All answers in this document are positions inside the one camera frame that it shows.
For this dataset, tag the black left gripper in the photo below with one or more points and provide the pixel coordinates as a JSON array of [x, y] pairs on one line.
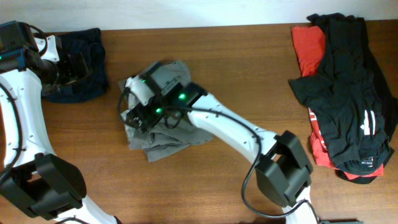
[[71, 74]]

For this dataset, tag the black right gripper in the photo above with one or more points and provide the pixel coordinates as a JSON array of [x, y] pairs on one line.
[[149, 118]]

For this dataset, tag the grey cargo shorts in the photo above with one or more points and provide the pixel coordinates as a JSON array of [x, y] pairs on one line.
[[160, 142]]

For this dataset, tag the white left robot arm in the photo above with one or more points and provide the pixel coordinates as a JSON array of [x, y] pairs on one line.
[[35, 179]]

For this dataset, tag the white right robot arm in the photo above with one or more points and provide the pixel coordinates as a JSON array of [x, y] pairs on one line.
[[279, 162]]

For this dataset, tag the dark navy folded garment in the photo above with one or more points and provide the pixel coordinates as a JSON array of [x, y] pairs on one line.
[[89, 43]]

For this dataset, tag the red garment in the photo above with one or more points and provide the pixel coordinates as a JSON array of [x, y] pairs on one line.
[[310, 44]]

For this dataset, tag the black garment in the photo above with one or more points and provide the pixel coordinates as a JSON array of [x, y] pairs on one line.
[[355, 109]]

